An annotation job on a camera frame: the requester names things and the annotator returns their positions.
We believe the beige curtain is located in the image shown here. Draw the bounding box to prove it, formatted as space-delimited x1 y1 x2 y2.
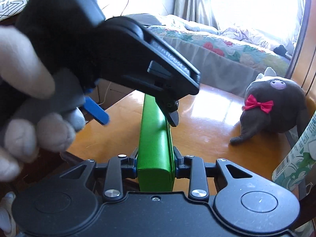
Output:
173 0 218 29

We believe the green white carton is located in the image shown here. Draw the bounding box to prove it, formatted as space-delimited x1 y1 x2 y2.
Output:
272 115 316 191

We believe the green metal box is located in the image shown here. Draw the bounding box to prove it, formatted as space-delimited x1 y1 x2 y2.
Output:
137 95 175 192

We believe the grey white sneaker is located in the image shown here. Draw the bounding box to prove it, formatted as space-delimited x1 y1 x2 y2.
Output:
0 192 17 237

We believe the floral bed quilt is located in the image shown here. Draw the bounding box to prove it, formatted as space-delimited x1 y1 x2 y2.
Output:
143 14 290 76

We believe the brown mole plush red bow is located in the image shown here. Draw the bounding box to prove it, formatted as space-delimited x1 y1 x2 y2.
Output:
230 67 309 144

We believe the person's left hand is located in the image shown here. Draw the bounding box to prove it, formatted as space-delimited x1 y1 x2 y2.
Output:
1 26 86 182

